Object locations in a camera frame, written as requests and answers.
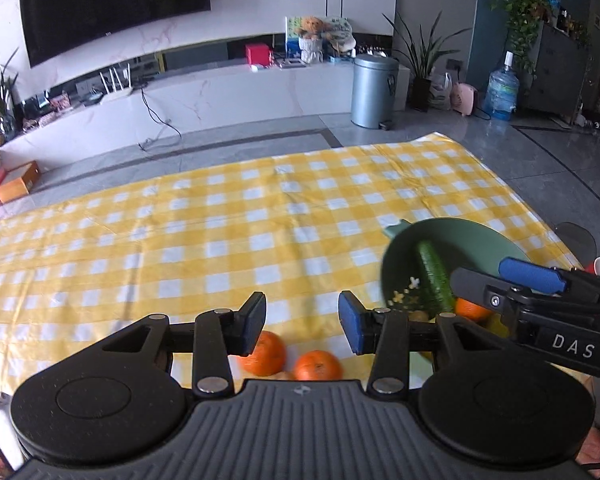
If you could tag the white television console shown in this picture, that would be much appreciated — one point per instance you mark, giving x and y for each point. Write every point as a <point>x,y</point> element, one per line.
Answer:
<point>220,95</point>

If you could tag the white router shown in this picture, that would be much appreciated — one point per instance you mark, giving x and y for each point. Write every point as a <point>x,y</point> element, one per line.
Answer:
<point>116,89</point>

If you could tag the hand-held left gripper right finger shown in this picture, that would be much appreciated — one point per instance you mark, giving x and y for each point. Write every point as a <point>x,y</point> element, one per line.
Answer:
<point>356,322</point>

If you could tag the orange cardboard box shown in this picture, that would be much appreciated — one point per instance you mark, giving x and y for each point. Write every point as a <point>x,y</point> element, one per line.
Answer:
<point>19,182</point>

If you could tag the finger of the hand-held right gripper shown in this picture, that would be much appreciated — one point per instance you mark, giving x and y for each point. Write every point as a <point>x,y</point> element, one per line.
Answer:
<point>475,285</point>
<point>530,275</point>

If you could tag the dark grey cabinet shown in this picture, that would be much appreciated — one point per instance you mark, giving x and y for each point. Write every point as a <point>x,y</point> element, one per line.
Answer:
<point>560,72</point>

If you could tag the blue water bottle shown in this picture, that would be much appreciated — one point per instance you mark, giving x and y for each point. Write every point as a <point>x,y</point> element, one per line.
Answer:
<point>501,92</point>

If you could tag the green cucumber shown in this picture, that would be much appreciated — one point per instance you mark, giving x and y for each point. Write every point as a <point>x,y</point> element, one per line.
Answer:
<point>435,277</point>

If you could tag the thin-leaf potted plant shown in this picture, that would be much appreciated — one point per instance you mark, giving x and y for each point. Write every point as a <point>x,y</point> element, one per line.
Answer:
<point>0,100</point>

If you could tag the yellow checked tablecloth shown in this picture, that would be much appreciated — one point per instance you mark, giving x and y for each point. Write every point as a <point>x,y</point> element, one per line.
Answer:
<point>205,240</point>

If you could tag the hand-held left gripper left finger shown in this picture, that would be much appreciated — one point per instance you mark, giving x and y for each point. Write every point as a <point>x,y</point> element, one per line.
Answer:
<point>252,322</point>

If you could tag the yellow lemon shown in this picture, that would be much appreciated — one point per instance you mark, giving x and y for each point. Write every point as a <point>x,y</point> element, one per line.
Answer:
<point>497,327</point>

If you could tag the grey round stool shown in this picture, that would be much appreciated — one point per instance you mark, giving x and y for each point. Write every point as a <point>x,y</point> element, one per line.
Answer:
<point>577,241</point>

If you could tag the orange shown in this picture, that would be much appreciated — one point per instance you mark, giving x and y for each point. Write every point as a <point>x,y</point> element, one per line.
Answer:
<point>472,310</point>
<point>264,353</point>
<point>317,366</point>

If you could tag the brown kiwi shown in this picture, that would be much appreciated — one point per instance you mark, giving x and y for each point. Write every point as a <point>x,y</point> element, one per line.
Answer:
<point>420,316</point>

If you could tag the round paper fan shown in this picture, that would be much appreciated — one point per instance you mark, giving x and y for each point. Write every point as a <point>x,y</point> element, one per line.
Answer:
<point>339,27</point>

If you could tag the white plastic bag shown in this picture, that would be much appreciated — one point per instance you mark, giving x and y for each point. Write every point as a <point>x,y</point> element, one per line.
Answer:
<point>440,94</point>

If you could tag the picture card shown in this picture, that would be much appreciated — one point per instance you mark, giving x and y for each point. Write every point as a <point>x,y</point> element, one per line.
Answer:
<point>292,37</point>

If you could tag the black television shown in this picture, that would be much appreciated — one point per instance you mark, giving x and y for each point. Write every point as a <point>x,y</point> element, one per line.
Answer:
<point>110,5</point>

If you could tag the trailing green plant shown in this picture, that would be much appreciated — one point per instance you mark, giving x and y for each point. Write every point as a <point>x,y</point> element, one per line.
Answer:
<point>517,15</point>

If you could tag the white vase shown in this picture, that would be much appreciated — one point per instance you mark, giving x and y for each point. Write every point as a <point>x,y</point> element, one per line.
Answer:
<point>312,51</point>

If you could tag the grey pedal trash can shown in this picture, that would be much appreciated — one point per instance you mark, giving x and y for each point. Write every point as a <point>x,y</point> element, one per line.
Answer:
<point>374,92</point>

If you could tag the green bowl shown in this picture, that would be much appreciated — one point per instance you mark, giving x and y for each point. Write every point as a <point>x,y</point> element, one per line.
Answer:
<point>460,245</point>

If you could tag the tall-leaf potted plant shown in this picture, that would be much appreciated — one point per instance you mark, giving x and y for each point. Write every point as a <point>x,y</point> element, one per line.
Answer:
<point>420,67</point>

